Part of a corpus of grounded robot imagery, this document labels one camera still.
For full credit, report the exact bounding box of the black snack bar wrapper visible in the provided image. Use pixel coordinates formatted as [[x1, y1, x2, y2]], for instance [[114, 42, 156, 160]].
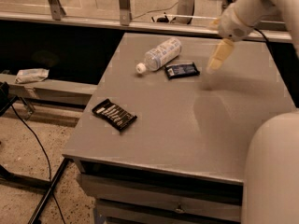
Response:
[[92, 99, 137, 132]]

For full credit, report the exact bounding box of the blue rxbar blueberry wrapper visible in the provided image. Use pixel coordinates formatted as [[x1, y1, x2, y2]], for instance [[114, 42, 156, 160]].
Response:
[[164, 63, 200, 79]]

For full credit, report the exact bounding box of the grey cabinet drawer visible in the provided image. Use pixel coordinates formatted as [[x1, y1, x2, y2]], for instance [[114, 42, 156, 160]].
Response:
[[78, 174, 241, 224]]

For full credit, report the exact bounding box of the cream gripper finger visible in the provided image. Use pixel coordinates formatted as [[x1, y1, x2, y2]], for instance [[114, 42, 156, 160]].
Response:
[[206, 38, 235, 74], [208, 18, 220, 30]]

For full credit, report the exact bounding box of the black metal stand leg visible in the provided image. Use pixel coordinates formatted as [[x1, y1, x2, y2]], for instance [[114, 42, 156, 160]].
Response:
[[28, 159, 69, 224]]

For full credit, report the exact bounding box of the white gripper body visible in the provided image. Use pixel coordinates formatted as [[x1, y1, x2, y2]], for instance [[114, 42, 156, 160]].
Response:
[[218, 3, 253, 42]]

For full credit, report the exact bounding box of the metal bracket far left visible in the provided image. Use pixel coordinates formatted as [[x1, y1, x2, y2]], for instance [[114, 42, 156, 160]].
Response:
[[48, 0, 66, 21]]

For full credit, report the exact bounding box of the clear plastic water bottle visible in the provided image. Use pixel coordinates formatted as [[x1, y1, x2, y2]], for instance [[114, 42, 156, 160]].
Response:
[[135, 37, 182, 74]]

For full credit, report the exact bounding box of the black cable on floor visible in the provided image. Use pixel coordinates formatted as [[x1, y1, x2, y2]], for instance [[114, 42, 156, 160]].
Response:
[[10, 104, 67, 224]]

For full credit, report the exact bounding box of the white wrapped packet on ledge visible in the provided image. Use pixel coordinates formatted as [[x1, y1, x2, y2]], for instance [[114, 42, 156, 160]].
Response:
[[15, 68, 49, 84]]

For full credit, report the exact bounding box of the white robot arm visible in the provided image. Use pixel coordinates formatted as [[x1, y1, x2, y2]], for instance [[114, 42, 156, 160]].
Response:
[[206, 0, 299, 224]]

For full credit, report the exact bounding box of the metal bracket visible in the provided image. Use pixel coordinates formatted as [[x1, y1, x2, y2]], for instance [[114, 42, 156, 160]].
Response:
[[119, 0, 132, 26], [48, 0, 66, 21]]

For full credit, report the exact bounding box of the metal bracket centre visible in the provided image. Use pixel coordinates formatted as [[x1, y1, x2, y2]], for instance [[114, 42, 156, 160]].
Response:
[[119, 0, 132, 26]]

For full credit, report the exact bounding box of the grey side bench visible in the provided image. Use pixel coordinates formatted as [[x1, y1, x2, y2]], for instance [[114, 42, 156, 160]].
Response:
[[0, 74, 97, 105]]

